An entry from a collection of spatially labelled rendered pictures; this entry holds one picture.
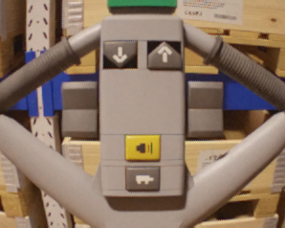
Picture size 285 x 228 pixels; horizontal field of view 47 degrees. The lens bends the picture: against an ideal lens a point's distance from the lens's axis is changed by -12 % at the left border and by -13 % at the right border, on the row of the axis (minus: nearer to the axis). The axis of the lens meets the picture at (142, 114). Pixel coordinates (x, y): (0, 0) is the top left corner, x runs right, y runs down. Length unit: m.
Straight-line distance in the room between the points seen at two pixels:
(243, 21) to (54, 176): 0.84
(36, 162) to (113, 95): 0.12
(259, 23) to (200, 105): 0.77
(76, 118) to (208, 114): 0.15
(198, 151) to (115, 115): 0.80
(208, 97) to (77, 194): 0.19
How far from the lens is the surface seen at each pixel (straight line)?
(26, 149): 0.43
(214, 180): 0.42
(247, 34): 1.13
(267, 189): 1.32
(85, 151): 1.18
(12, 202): 1.38
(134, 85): 0.39
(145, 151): 0.39
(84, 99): 0.40
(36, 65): 0.41
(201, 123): 0.40
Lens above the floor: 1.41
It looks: 19 degrees down
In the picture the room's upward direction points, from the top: straight up
